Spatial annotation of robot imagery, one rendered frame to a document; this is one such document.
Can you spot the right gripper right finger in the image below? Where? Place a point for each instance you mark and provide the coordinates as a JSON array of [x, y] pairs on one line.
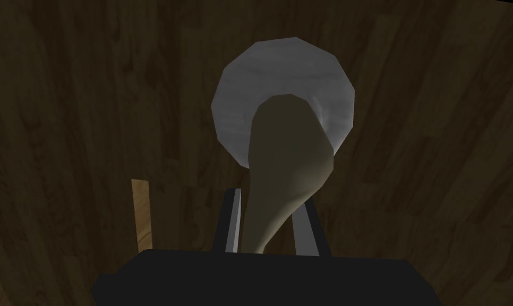
[[308, 233]]

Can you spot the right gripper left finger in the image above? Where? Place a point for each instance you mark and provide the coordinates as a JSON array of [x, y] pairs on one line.
[[232, 221]]

